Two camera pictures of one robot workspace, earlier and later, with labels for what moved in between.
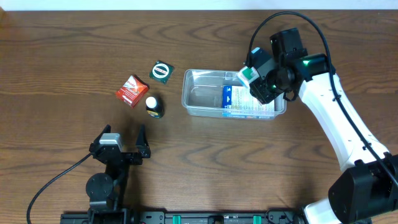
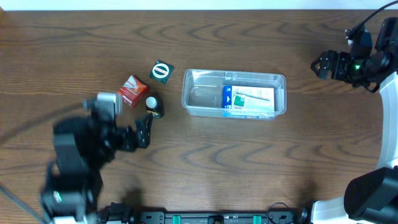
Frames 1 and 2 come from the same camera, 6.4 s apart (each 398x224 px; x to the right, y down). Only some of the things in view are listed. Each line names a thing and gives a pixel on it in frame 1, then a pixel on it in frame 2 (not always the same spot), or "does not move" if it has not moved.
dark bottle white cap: (155, 107) does not move
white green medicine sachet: (247, 74) -> (260, 100)
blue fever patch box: (238, 102) does not move
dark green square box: (161, 71) does not move
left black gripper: (125, 156) -> (130, 139)
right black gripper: (261, 92) -> (330, 65)
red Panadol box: (132, 90) does not move
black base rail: (188, 217) does not move
